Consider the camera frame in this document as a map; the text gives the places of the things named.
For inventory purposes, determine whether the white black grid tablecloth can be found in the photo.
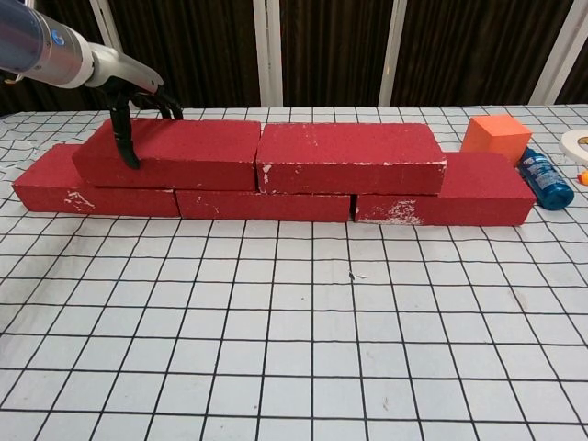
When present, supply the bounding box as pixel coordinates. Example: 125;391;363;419
0;105;588;441

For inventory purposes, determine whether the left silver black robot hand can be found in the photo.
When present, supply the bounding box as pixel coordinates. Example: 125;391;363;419
85;40;185;170

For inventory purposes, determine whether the white table leg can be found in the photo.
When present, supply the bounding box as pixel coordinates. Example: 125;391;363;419
252;0;284;107

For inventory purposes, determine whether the orange foam cube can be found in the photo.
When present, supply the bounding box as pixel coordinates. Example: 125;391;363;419
460;114;534;169

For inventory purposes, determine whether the red brick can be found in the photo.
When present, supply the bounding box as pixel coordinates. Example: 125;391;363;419
351;151;537;227
12;142;181;219
72;117;263;193
255;121;447;197
175;188;353;224

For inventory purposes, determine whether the dark brown curtain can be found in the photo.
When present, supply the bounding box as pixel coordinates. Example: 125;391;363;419
0;0;588;116

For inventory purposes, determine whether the blue plastic bottle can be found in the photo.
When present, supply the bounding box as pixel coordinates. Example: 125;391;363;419
517;147;575;212

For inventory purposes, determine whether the white tape roll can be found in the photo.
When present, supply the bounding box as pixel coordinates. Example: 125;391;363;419
559;129;588;164

